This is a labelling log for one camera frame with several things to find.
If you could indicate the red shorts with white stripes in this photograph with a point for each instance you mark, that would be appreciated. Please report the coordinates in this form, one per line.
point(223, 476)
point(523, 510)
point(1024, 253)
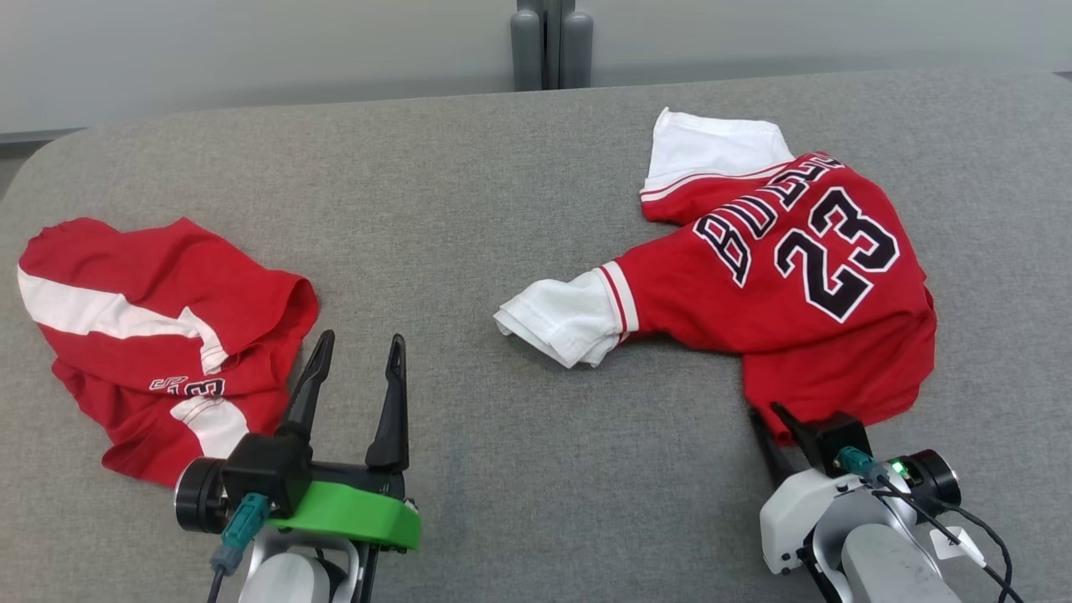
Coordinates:
point(167, 285)

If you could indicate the grey background post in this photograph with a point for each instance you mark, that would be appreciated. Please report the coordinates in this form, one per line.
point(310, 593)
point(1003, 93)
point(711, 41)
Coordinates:
point(548, 42)

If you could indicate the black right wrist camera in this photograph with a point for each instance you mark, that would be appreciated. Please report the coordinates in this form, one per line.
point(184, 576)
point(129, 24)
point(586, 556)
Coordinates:
point(842, 435)

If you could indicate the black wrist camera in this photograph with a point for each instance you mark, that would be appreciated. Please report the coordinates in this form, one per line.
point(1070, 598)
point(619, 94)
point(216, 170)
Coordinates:
point(260, 477)
point(842, 435)

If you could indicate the red number 23 jersey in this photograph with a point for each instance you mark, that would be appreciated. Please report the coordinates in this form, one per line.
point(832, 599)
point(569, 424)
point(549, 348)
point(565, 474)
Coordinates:
point(754, 318)

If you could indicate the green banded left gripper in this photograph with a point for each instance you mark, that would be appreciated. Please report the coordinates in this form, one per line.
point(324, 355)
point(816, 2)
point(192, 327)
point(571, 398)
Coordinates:
point(352, 512)

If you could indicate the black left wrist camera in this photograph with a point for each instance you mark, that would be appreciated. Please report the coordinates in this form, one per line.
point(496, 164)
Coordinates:
point(260, 477)

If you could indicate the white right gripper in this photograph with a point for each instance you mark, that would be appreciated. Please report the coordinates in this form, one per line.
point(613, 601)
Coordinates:
point(800, 511)

